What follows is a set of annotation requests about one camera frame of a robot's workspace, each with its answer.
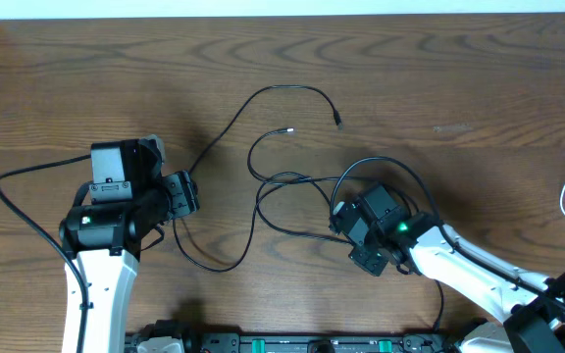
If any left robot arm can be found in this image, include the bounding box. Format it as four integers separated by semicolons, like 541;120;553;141
59;135;199;352

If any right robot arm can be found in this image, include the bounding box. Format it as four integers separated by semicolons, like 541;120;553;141
331;184;565;352

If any black usb cable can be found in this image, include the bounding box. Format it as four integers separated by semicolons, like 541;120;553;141
172;84;345;274

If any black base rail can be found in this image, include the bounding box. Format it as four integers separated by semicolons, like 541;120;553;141
125;318;489;353

